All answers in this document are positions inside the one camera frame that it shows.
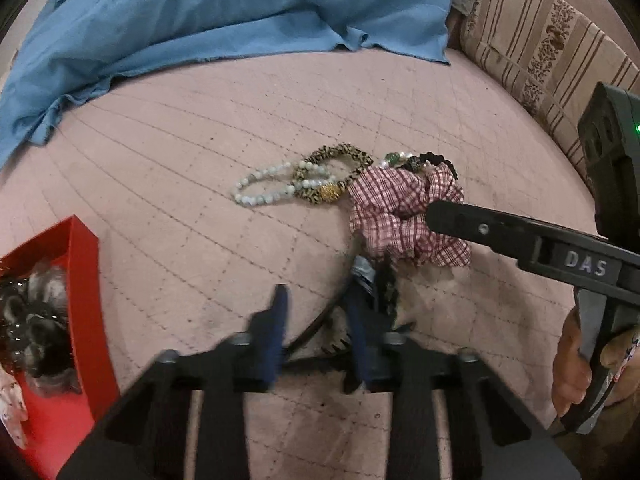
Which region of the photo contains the black hair claw clip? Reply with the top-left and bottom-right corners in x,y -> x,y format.
284,252 -> 416,373

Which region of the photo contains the grey black organza scrunchie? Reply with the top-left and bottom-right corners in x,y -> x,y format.
1,260 -> 81,398

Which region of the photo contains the red plaid scrunchie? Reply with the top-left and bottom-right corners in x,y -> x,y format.
348,162 -> 471,266

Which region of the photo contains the leopard print hair tie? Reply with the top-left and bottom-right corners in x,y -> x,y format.
290,142 -> 376,206

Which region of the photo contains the pale green bead bracelet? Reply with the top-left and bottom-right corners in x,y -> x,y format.
232,159 -> 338,207

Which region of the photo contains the white cherry print scrunchie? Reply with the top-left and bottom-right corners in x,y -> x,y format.
0,367 -> 28,450

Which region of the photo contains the right hand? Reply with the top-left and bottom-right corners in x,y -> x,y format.
551,306 -> 640,418

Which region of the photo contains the striped beige pillow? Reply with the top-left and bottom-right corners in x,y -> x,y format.
460,0 -> 639,178

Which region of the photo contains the red cardboard tray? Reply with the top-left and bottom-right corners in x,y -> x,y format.
1,216 -> 119,479

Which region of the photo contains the pink quilted mattress cover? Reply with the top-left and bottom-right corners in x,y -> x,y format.
1,50 -> 594,479

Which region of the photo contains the blue cloth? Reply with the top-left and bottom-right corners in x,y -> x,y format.
1,0 -> 451,160

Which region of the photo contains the green bead black hair tie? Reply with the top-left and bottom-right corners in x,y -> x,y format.
376,149 -> 460,181

